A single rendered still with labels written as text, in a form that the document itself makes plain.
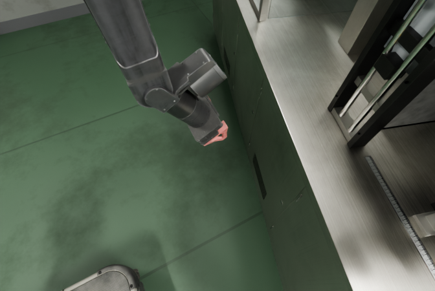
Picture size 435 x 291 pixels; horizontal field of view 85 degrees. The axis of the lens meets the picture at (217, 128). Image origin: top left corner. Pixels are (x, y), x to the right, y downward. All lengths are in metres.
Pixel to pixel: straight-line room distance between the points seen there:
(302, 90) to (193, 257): 1.10
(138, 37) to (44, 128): 2.00
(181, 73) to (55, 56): 2.54
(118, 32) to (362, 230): 0.67
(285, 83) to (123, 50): 0.69
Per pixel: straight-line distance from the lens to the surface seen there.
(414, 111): 0.91
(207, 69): 0.40
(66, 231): 1.80
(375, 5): 1.03
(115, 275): 1.37
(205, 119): 0.48
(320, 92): 0.93
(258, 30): 1.15
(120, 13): 0.30
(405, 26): 0.67
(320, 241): 0.83
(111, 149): 1.91
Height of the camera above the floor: 1.53
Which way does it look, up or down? 56 degrees down
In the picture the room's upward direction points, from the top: straight up
